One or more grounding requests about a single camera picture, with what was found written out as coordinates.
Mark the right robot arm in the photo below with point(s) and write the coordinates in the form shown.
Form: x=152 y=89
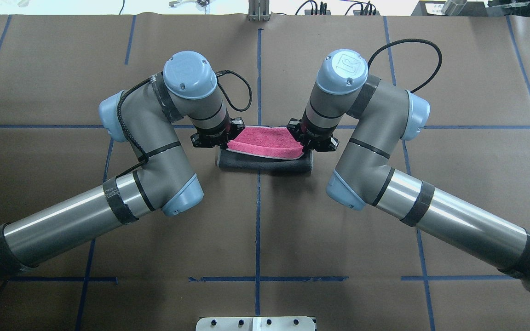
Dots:
x=387 y=114

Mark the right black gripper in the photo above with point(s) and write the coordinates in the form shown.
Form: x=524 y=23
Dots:
x=313 y=134

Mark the pink and grey towel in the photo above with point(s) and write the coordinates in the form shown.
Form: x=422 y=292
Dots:
x=265 y=148

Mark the aluminium frame post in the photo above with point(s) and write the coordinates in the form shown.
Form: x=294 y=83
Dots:
x=259 y=10

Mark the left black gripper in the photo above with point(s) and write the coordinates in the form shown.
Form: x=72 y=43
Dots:
x=214 y=134

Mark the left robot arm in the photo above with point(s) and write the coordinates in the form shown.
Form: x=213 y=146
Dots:
x=162 y=179

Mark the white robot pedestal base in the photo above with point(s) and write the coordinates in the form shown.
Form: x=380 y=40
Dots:
x=257 y=323

